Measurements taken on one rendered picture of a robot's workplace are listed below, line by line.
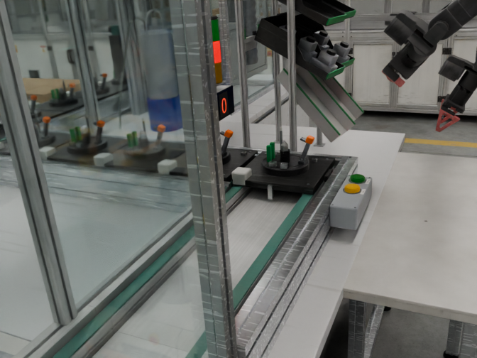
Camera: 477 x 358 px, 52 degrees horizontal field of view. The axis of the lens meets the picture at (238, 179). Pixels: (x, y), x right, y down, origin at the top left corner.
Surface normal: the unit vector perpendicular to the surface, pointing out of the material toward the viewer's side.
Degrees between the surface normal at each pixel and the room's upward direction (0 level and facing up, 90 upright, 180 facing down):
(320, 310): 0
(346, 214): 90
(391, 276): 0
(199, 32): 90
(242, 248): 0
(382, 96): 90
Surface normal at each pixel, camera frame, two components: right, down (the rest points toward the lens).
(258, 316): -0.06, -0.92
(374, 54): -0.40, 0.37
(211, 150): 0.91, 0.11
